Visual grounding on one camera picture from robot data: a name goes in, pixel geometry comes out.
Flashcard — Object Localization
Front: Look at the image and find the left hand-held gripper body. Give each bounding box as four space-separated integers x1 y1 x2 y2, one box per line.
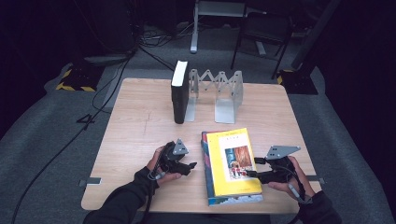
160 138 191 175

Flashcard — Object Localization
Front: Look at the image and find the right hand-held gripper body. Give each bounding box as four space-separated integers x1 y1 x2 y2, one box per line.
262 145 302 185

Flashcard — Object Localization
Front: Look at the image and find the yellow book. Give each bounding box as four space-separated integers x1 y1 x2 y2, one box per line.
205 127 263 198

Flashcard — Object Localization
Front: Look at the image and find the thick black book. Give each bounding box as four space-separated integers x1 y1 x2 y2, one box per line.
170 60 190 125

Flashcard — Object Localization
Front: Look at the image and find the grey metal expandable bookend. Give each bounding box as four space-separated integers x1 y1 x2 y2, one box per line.
184 68 245 125

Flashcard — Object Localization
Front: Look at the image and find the person's right hand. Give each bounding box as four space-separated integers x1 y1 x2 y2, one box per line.
267 156 316 205

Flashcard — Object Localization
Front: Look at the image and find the yellow-black striped base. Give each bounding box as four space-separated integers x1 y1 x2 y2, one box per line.
55 63 106 92
276 68 319 96

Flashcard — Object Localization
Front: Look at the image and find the grey flat floor base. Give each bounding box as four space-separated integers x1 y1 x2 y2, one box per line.
83 53 134 67

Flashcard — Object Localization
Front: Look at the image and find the grey metal stand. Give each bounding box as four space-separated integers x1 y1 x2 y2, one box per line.
190 0 250 54

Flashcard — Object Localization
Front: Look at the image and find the black chair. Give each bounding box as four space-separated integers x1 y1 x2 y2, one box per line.
230 12 295 80

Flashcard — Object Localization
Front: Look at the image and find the dark slanted pillar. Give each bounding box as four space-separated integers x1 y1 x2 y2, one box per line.
290 0 342 71

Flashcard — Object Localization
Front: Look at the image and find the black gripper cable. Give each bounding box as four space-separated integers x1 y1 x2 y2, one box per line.
143 146 170 224
270 163 308 203

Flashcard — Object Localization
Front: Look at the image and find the grey metal table bracket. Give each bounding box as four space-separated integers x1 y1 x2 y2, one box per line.
78 176 103 188
306 175 325 185

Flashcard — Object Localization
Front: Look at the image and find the long black floor cable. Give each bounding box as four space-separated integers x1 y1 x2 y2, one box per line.
10 46 138 224

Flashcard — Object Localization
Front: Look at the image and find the tangle of floor cables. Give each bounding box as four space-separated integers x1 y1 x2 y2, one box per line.
138 26 194 48

